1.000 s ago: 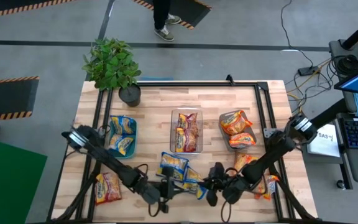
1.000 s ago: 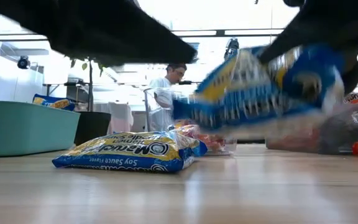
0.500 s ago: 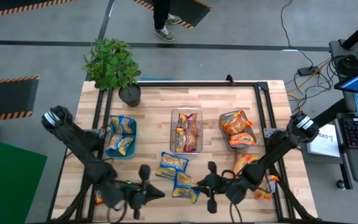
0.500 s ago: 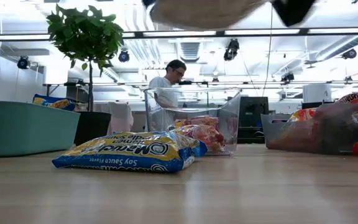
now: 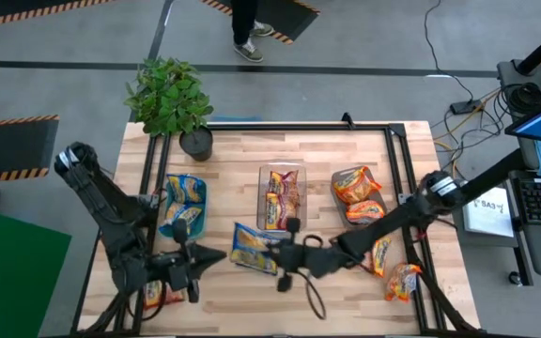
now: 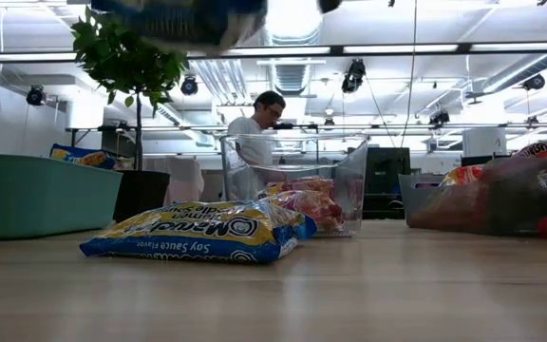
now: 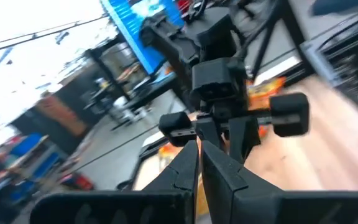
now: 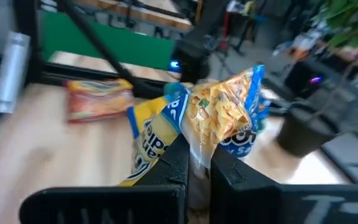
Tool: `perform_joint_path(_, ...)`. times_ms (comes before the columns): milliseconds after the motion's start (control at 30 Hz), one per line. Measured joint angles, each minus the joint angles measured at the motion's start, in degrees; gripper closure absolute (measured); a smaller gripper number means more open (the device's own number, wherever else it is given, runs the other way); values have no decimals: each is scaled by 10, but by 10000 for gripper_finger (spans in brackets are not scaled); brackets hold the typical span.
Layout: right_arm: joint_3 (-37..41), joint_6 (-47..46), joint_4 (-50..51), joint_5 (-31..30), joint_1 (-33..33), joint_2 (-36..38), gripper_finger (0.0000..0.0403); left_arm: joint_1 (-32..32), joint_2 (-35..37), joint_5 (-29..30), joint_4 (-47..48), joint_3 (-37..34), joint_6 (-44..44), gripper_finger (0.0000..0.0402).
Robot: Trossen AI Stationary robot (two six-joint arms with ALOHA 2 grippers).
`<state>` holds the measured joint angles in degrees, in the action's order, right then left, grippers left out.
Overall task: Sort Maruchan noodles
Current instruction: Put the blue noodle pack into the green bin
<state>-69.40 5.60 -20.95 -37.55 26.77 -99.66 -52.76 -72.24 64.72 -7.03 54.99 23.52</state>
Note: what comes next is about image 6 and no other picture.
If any white covered furniture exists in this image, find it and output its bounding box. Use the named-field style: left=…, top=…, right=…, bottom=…
left=166, top=156, right=206, bottom=208

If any black background frame rail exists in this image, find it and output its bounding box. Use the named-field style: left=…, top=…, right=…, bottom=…
left=64, top=123, right=547, bottom=133

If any grey plastic bin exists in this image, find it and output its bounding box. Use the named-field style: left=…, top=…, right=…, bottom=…
left=398, top=156, right=547, bottom=238

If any potted green plant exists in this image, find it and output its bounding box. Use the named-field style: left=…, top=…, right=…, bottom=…
left=70, top=7, right=192, bottom=224

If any clear plastic bin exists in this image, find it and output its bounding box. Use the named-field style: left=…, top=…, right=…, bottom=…
left=219, top=132, right=370, bottom=238

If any black ceiling camera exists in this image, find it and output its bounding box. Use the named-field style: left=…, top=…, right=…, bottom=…
left=180, top=74, right=199, bottom=97
left=428, top=109, right=451, bottom=126
left=340, top=58, right=368, bottom=95
left=25, top=85, right=47, bottom=107
left=521, top=73, right=547, bottom=92

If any teal plastic bin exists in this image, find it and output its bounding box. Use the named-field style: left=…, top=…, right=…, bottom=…
left=0, top=151, right=123, bottom=240

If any person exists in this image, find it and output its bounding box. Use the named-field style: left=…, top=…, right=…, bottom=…
left=225, top=89, right=288, bottom=203

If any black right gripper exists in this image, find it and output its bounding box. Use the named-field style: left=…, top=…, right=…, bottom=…
left=317, top=0, right=345, bottom=14

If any white cabinet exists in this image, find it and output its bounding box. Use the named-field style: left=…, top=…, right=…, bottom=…
left=462, top=126, right=508, bottom=158

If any black beam with light strips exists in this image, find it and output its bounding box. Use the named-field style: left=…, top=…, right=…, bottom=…
left=0, top=42, right=547, bottom=63

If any blue soy sauce ramen packet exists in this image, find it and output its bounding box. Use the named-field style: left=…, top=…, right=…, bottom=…
left=78, top=199, right=318, bottom=265
left=48, top=143, right=117, bottom=171
left=90, top=0, right=269, bottom=54

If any thin hanging cable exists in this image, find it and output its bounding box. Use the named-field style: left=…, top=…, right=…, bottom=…
left=399, top=0, right=419, bottom=149

